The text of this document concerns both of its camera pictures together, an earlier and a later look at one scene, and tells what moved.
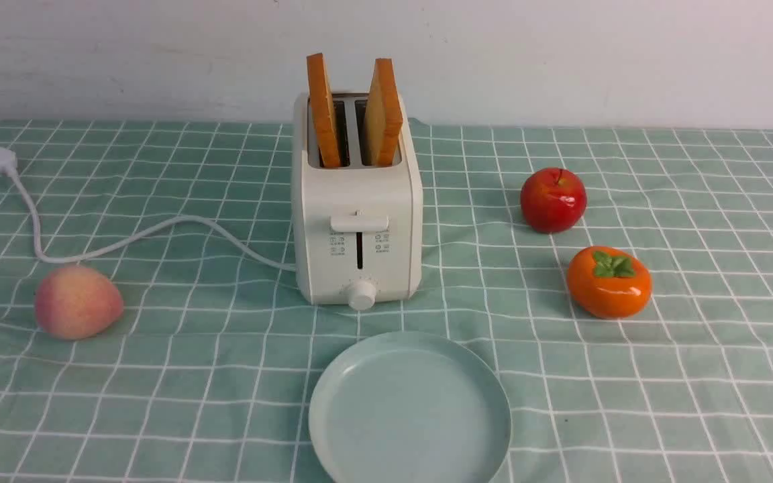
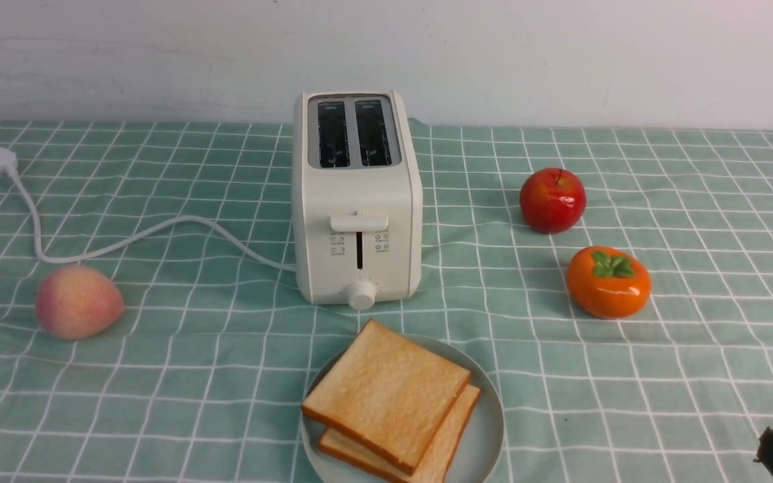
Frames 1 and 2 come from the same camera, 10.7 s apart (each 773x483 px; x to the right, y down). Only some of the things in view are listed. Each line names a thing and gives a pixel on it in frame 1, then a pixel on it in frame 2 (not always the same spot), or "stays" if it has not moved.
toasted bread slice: x=323 y=113 → x=388 y=394
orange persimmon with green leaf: x=608 y=282 stays
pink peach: x=74 y=302 stays
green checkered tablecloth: x=209 y=373 stays
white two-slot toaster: x=357 y=229 stays
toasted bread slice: x=384 y=119 → x=435 y=464
